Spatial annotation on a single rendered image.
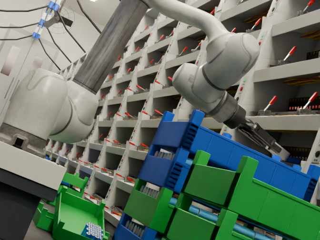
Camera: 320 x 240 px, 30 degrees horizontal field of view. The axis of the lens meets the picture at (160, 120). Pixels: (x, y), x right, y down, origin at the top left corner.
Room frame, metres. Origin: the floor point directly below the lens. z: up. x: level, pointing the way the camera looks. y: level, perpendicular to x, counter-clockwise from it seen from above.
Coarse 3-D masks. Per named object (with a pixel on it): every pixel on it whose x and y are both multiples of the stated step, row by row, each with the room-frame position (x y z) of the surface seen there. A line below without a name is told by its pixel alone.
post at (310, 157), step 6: (318, 132) 1.62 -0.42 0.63; (318, 138) 1.61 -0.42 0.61; (312, 150) 1.62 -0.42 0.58; (312, 156) 1.61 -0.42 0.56; (306, 162) 1.63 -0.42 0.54; (312, 162) 1.60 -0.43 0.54; (306, 168) 1.62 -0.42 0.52; (318, 180) 1.54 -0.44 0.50; (312, 198) 1.54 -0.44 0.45; (318, 204) 1.54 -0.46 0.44
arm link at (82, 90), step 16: (128, 0) 2.08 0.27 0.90; (144, 0) 2.07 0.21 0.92; (112, 16) 2.10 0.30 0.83; (128, 16) 2.08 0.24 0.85; (112, 32) 2.08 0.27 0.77; (128, 32) 2.09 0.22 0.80; (96, 48) 2.09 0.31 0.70; (112, 48) 2.09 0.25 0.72; (96, 64) 2.09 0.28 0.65; (112, 64) 2.12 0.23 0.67; (80, 80) 2.09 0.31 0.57; (96, 80) 2.10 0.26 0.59; (80, 96) 2.07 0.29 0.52; (96, 96) 2.12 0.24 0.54; (80, 112) 2.07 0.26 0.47; (64, 128) 2.04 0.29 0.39; (80, 128) 2.11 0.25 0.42
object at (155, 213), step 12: (132, 192) 1.30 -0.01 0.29; (168, 192) 1.13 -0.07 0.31; (132, 204) 1.27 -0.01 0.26; (144, 204) 1.20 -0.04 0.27; (156, 204) 1.13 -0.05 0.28; (168, 204) 1.13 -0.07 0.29; (132, 216) 1.24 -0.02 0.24; (144, 216) 1.17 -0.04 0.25; (156, 216) 1.12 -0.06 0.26; (168, 216) 1.13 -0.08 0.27; (156, 228) 1.13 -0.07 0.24; (252, 228) 1.38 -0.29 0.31
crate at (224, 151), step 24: (168, 120) 1.30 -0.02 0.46; (192, 120) 1.12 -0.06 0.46; (168, 144) 1.20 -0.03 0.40; (192, 144) 1.13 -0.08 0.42; (216, 144) 1.14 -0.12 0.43; (240, 144) 1.15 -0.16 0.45; (264, 168) 1.17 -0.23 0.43; (288, 168) 1.18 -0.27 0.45; (312, 168) 1.20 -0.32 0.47; (288, 192) 1.19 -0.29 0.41; (312, 192) 1.20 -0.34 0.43
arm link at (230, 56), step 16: (160, 0) 1.86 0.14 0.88; (176, 0) 1.84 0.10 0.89; (176, 16) 1.81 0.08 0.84; (192, 16) 1.76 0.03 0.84; (208, 16) 1.73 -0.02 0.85; (208, 32) 1.72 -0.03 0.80; (224, 32) 1.68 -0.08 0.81; (208, 48) 1.69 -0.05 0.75; (224, 48) 1.65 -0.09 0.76; (240, 48) 1.61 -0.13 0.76; (256, 48) 1.63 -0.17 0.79; (208, 64) 1.70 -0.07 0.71; (224, 64) 1.65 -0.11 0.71; (240, 64) 1.64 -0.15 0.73; (224, 80) 1.69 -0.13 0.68
